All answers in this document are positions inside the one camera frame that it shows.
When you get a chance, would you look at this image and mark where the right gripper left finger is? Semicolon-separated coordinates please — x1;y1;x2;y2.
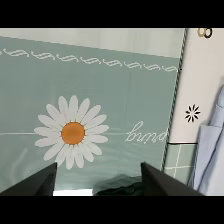
0;162;58;197

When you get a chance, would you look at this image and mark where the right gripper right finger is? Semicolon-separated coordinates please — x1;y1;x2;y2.
140;161;205;197

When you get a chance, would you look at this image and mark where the dark green garment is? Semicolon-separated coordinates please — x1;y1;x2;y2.
92;173;145;197

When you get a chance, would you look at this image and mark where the light blue shirt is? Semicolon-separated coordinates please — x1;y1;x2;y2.
187;83;224;197

